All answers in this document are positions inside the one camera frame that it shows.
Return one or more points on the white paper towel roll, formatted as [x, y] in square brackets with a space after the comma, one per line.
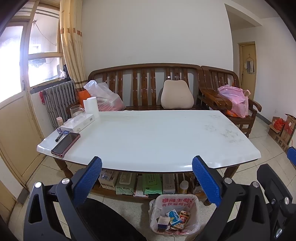
[91, 106]

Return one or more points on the orange bag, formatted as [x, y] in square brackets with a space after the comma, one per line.
[82, 98]

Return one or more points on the long wooden bench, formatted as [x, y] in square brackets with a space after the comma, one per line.
[143, 66]

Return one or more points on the bin with printed plastic liner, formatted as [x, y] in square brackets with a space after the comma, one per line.
[175, 201]

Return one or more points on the beige cushion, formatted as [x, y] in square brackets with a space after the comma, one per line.
[177, 95]

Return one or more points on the wooden balcony door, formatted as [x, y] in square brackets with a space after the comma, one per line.
[16, 120]

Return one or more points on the small blue packet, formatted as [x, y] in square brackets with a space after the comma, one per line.
[63, 131]

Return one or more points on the smartphone with red case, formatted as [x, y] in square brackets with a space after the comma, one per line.
[66, 144]

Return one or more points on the wooden framed window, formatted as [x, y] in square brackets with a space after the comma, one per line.
[44, 34]

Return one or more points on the glass mug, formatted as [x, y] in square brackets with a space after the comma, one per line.
[75, 111]

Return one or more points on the black marker pen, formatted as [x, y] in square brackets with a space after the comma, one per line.
[59, 138]

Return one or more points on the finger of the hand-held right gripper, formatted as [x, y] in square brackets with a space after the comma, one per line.
[277, 190]
[292, 154]

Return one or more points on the small jar with white lid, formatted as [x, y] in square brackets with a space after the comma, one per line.
[183, 187]

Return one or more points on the thin booklet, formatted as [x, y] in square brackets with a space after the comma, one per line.
[140, 190]

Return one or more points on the wooden armchair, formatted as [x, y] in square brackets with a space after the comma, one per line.
[215, 95]

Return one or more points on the blue medicine box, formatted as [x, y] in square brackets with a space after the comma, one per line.
[174, 216]

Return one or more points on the white carton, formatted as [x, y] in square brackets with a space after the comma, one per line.
[107, 180]

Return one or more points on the small red and yellow box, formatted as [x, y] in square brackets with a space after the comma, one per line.
[185, 216]

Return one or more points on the green pack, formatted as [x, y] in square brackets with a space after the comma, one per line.
[151, 184]

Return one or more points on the hanger with cloths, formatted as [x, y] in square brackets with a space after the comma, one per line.
[250, 67]

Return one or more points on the printed cardboard box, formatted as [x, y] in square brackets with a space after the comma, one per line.
[283, 144]

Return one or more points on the baby wipes pack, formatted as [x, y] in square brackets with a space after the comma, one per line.
[124, 183]

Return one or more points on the beige patterned curtain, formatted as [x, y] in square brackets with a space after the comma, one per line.
[71, 46]

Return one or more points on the long white box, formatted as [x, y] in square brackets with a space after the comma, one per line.
[78, 122]

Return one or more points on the pink plastic bag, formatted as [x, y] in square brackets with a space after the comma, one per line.
[235, 102]

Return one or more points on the small white plastic bag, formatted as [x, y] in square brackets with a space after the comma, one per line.
[63, 74]

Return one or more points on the red cloth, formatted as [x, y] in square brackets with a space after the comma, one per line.
[42, 97]

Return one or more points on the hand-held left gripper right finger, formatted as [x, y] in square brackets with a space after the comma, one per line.
[207, 183]

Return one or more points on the small pink bottle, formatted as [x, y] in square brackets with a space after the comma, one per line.
[59, 121]

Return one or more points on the blue and grey small box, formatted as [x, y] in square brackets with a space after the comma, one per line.
[163, 222]

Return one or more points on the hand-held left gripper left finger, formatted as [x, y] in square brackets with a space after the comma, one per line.
[89, 178]

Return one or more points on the grey radiator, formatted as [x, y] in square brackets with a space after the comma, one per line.
[60, 99]

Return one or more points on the yellow door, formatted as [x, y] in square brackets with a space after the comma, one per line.
[244, 88]

